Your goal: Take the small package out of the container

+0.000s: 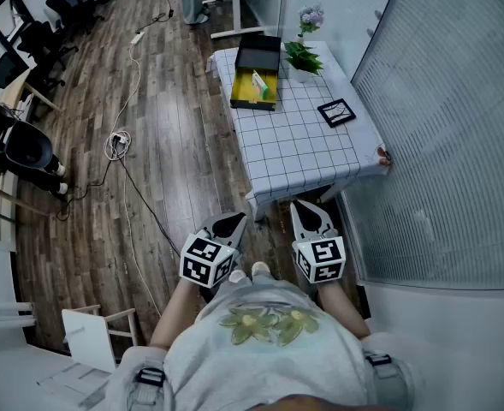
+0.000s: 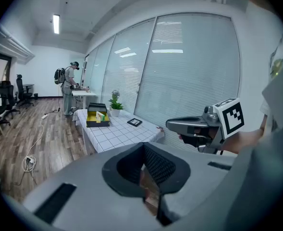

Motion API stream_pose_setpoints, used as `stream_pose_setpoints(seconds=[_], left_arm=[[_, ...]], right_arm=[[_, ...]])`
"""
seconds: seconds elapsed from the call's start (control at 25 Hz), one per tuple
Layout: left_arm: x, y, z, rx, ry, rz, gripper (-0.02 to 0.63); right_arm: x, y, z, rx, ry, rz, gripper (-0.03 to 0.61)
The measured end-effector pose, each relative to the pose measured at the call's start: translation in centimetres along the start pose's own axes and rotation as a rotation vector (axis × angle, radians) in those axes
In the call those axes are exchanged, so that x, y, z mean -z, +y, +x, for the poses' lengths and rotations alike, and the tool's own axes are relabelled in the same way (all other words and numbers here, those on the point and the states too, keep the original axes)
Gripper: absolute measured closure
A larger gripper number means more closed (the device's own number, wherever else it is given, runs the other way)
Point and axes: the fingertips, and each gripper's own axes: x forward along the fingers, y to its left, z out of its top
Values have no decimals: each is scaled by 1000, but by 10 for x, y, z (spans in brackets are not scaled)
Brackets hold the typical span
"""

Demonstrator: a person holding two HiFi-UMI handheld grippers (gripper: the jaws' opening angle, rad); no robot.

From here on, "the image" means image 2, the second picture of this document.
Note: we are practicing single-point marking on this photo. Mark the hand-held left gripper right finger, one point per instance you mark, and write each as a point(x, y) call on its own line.
point(160, 167)

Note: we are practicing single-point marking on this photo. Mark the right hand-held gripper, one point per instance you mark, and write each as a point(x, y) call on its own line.
point(211, 115)

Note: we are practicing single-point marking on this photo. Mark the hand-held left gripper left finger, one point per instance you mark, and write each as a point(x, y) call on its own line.
point(129, 167)

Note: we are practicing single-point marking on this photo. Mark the yellow box with black lid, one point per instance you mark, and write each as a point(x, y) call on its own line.
point(100, 124)

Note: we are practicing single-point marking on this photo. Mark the person's right forearm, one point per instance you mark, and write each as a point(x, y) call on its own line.
point(242, 141)

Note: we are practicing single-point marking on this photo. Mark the small red object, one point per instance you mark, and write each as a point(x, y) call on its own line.
point(160, 128)

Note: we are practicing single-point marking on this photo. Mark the table with white grid tablecloth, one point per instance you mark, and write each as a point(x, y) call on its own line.
point(122, 133)

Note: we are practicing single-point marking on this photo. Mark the green potted plant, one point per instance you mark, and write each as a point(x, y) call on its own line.
point(116, 105)

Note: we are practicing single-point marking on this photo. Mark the purple flowers in pink vase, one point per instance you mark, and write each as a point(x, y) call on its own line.
point(115, 94)

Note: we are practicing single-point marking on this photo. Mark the white standing desk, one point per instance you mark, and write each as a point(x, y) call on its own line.
point(83, 94)

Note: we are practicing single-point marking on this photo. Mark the small pink object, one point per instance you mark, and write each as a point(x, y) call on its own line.
point(87, 89)

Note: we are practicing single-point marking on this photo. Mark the long white power strip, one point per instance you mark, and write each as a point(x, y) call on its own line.
point(44, 116)

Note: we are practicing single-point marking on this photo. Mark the person's flower print shirt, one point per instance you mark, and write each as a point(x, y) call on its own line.
point(280, 93)

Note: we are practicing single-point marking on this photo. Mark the black waste bin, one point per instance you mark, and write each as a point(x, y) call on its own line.
point(35, 96)

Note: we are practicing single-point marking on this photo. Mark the round black table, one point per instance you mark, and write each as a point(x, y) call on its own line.
point(28, 85)

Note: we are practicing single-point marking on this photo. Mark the ceiling light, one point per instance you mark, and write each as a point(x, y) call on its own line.
point(56, 24)

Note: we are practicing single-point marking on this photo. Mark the black picture frame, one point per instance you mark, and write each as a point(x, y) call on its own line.
point(134, 122)

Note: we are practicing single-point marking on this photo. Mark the white air duct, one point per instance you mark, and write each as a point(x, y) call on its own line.
point(14, 47)

